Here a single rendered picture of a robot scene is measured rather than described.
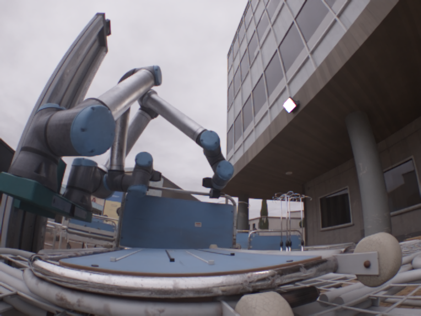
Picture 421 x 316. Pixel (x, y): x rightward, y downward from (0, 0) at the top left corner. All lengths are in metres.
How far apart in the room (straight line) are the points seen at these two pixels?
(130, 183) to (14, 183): 0.55
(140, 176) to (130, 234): 0.44
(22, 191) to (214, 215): 1.06
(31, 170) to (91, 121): 0.25
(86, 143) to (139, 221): 0.80
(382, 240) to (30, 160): 0.78
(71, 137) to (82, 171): 0.55
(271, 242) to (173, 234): 1.67
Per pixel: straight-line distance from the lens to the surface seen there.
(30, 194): 0.65
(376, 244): 0.26
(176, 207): 1.30
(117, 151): 1.07
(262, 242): 2.67
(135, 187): 0.97
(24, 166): 0.70
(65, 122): 0.63
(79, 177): 1.14
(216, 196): 1.21
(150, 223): 1.29
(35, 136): 0.74
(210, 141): 0.97
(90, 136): 0.59
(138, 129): 1.34
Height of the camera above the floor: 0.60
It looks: 24 degrees up
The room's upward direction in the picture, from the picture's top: 3 degrees clockwise
